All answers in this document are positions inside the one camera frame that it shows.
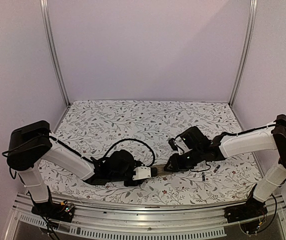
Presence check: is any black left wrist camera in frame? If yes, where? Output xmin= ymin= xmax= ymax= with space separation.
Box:
xmin=110 ymin=150 xmax=136 ymax=174

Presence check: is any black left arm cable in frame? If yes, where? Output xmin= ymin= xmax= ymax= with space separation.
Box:
xmin=102 ymin=138 xmax=156 ymax=167

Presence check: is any white remote control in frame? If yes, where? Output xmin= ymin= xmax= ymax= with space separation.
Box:
xmin=155 ymin=165 xmax=171 ymax=176

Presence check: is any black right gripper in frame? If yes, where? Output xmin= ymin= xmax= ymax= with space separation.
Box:
xmin=164 ymin=146 xmax=204 ymax=172

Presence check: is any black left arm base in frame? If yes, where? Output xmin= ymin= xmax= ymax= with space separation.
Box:
xmin=30 ymin=190 xmax=75 ymax=223

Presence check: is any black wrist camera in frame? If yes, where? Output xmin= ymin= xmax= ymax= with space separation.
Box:
xmin=110 ymin=150 xmax=136 ymax=174
xmin=178 ymin=126 xmax=211 ymax=153

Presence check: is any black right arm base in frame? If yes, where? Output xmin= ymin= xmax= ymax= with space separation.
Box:
xmin=224 ymin=197 xmax=268 ymax=235

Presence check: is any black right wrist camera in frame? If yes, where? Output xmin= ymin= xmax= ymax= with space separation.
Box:
xmin=178 ymin=126 xmax=211 ymax=153

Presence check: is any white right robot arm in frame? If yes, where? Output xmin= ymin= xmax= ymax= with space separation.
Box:
xmin=163 ymin=114 xmax=286 ymax=218

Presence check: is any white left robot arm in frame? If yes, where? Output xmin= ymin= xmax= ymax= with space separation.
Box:
xmin=2 ymin=120 xmax=158 ymax=217

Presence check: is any left aluminium frame post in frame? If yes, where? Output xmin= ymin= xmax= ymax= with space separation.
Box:
xmin=39 ymin=0 xmax=71 ymax=107

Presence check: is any black aaa battery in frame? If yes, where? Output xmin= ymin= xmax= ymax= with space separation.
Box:
xmin=213 ymin=165 xmax=221 ymax=173
xmin=201 ymin=172 xmax=206 ymax=182

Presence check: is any aluminium frame post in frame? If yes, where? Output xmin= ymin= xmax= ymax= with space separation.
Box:
xmin=228 ymin=0 xmax=258 ymax=108
xmin=39 ymin=0 xmax=71 ymax=107

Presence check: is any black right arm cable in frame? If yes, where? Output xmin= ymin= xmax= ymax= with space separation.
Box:
xmin=190 ymin=161 xmax=213 ymax=173

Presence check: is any right aluminium frame post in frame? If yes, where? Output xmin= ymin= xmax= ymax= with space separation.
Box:
xmin=228 ymin=0 xmax=258 ymax=108

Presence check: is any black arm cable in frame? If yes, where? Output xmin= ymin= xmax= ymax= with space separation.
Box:
xmin=190 ymin=161 xmax=213 ymax=173
xmin=102 ymin=138 xmax=156 ymax=167

